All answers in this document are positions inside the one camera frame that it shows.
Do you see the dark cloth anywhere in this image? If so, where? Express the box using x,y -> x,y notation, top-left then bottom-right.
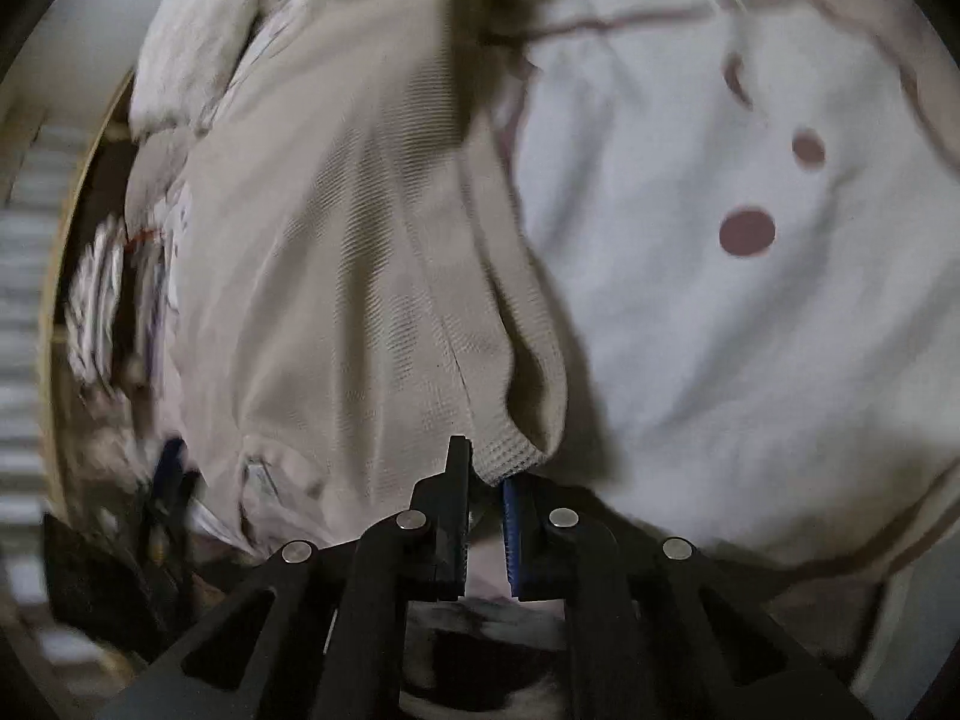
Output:
403,604 -> 569,715

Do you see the white patterned cloth pile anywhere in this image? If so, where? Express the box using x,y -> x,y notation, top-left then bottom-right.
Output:
64,214 -> 177,398

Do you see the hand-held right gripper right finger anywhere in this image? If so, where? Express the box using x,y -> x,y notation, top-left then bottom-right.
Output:
501,475 -> 875,720

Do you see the wooden bed frame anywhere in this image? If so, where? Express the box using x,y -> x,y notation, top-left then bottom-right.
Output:
37,71 -> 140,541

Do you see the white fluffy towel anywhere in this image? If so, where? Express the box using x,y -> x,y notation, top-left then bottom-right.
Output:
129,0 -> 269,140

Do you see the white dotted bed quilt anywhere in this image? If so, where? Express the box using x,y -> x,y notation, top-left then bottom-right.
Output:
480,0 -> 960,582

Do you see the beige waffle knit garment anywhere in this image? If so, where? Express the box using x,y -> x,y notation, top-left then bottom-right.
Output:
124,0 -> 572,557

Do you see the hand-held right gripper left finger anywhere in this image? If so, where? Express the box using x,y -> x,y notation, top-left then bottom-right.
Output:
97,435 -> 473,720

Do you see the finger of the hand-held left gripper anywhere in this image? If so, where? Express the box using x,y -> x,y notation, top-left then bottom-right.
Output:
144,436 -> 205,578

